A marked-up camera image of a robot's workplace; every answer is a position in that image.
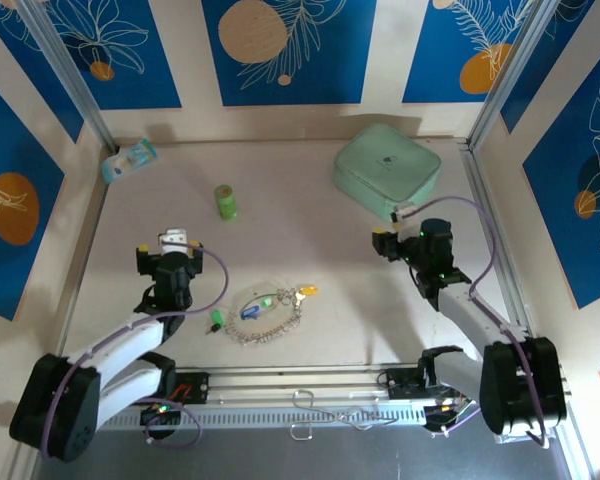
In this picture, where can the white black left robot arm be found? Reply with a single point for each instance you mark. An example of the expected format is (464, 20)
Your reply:
(125, 340)

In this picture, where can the blue wipes packet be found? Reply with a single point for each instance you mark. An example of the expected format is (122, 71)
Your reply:
(127, 162)

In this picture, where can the yellow capped key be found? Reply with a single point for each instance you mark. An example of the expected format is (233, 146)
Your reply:
(307, 289)

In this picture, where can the mint green medicine bag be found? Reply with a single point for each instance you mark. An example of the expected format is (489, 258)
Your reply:
(385, 165)

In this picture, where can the aluminium table side rail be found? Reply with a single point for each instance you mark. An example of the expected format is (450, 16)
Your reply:
(485, 200)
(82, 260)

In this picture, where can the blue capped key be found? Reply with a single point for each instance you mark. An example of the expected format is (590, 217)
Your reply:
(250, 311)

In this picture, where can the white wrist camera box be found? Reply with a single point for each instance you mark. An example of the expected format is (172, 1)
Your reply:
(404, 214)
(173, 237)

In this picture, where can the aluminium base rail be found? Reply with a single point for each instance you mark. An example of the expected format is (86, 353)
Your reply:
(300, 380)

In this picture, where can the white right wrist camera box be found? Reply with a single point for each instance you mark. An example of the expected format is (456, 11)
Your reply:
(404, 214)

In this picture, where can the green cylindrical roll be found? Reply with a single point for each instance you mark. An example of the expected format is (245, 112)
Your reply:
(226, 202)

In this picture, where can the aluminium frame post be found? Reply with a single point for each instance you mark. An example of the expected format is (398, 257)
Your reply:
(515, 70)
(70, 70)

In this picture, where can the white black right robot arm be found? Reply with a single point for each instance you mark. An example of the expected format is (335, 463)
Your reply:
(472, 320)

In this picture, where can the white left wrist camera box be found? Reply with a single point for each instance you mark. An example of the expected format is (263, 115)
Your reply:
(173, 237)

